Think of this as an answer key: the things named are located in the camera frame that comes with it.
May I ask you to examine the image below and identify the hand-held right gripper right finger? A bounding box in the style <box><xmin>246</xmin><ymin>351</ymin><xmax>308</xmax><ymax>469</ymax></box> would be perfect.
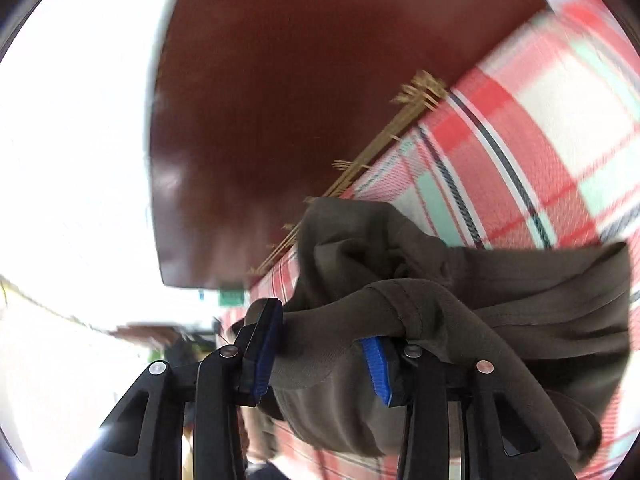
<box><xmin>361</xmin><ymin>336</ymin><xmax>571</xmax><ymax>480</ymax></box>

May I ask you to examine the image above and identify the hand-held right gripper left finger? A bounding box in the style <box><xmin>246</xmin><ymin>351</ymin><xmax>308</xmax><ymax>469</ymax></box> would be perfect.
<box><xmin>65</xmin><ymin>298</ymin><xmax>284</xmax><ymax>480</ymax></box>

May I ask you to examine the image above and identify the brown zip hoodie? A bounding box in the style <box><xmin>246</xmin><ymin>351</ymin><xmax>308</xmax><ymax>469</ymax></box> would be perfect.
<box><xmin>235</xmin><ymin>197</ymin><xmax>633</xmax><ymax>476</ymax></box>

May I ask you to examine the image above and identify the dark brown wooden headboard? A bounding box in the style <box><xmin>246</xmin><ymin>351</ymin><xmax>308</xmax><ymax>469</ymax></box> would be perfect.
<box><xmin>147</xmin><ymin>0</ymin><xmax>553</xmax><ymax>291</ymax></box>

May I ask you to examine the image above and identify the red plaid bed sheet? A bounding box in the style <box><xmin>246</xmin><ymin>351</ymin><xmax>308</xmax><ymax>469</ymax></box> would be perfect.
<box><xmin>220</xmin><ymin>0</ymin><xmax>640</xmax><ymax>480</ymax></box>

